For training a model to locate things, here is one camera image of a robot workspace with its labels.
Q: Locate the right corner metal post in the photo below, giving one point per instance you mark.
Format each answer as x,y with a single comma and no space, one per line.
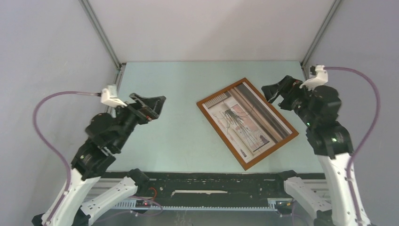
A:
319,35

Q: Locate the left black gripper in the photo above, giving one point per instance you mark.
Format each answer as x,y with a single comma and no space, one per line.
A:
154,104

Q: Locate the aluminium rail frame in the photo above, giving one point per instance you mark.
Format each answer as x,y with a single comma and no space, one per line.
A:
212,191

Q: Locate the left corner metal post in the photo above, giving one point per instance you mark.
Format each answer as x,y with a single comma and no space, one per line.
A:
88,9

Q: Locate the small green circuit board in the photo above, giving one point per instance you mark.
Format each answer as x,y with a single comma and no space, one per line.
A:
142,204

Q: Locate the printed photo sheet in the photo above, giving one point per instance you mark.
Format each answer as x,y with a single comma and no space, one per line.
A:
249,124

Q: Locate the wooden picture frame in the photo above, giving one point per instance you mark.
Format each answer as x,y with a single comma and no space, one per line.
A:
218,131

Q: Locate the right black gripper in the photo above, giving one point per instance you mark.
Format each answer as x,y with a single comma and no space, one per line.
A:
272,91

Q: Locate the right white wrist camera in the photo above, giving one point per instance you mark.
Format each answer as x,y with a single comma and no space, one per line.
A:
318,76

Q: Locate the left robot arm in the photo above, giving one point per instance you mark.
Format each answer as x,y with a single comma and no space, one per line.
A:
107,135

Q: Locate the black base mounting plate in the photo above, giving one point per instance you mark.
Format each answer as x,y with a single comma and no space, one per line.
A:
214,190

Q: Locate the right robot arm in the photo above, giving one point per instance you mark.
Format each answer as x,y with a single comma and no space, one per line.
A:
317,106

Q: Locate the corner metal post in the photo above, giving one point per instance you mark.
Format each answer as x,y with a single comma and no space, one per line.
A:
319,35
88,9

